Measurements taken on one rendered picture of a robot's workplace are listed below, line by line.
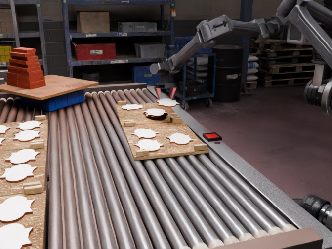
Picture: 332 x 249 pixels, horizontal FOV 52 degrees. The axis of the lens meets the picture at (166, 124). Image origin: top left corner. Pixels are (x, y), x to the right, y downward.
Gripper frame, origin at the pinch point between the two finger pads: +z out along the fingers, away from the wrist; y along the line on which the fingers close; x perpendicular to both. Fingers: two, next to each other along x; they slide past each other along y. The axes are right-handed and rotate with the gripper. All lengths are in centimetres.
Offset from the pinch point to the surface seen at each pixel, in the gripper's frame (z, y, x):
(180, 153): 22.0, -4.3, -42.8
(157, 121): 12.2, -5.0, 1.1
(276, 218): 35, 13, -94
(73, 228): 33, -51, -84
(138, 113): 8.9, -13.4, 16.8
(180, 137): 17.5, 0.2, -27.6
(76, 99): 0, -50, 52
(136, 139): 17.7, -21.1, -22.9
